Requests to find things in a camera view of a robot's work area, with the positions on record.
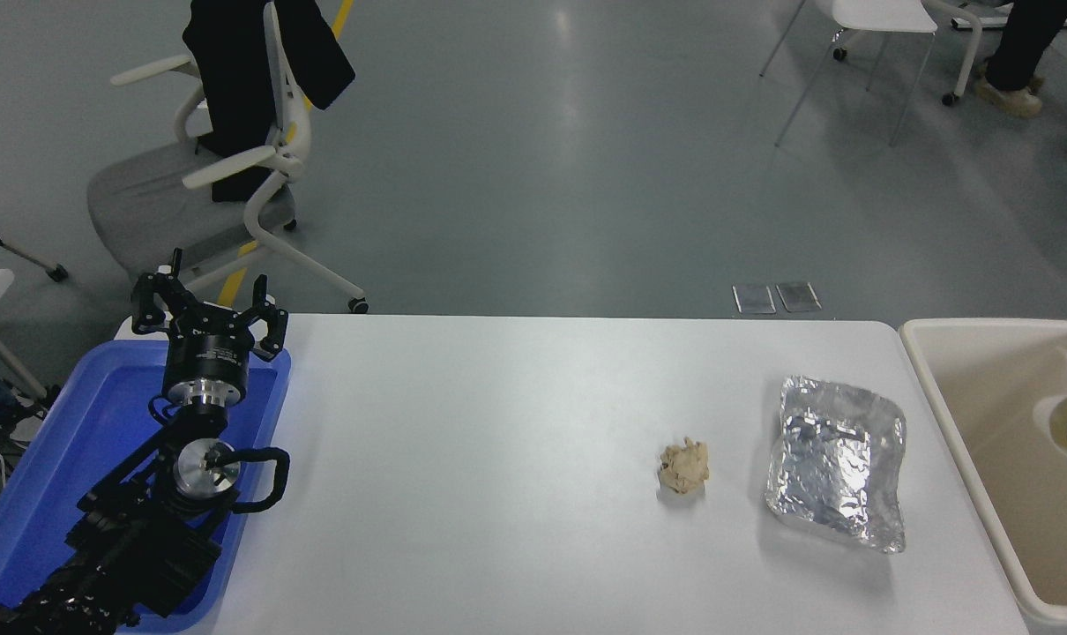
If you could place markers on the black jacket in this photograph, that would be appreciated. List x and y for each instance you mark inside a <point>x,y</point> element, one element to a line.
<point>234,79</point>

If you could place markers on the grey white office chair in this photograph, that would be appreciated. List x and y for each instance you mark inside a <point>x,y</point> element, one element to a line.
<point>154,203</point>

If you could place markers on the white chair base with caster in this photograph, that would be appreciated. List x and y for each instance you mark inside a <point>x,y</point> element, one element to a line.
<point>964,62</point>

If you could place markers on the blue plastic tray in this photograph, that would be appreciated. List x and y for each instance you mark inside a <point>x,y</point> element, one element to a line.
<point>57,423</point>

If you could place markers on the white chair with metal legs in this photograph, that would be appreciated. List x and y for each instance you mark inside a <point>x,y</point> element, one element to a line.
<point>877,16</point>

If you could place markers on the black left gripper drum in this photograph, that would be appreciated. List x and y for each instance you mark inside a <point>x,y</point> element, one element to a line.
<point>207,349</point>

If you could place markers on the crumpled tan paper ball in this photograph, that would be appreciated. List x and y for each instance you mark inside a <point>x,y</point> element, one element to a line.
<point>685,466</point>

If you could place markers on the white paper cup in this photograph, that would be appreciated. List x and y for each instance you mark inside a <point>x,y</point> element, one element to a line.
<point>1052,423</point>

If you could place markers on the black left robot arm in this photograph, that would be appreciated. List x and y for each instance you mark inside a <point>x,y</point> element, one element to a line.
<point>137,538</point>

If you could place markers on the silver floor plate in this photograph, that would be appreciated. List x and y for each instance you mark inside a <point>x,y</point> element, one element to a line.
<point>798,296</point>
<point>754,298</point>

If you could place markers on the large pale plastic bin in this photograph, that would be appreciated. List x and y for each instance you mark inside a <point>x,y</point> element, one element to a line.
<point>966,388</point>

